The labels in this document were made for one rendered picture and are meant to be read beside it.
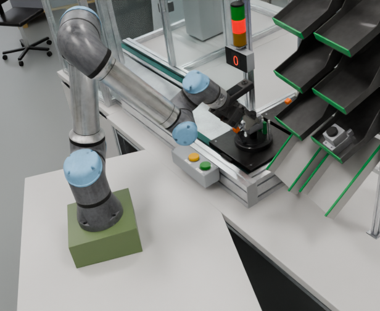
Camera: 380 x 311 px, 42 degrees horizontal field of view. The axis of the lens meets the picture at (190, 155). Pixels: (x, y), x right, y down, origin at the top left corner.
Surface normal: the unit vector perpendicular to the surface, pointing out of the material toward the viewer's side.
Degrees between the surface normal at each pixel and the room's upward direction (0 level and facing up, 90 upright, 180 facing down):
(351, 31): 25
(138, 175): 0
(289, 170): 45
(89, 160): 6
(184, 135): 88
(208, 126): 0
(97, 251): 90
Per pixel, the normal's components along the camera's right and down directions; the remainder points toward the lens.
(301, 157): -0.72, -0.31
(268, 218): -0.12, -0.79
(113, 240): 0.22, 0.57
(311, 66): -0.49, -0.57
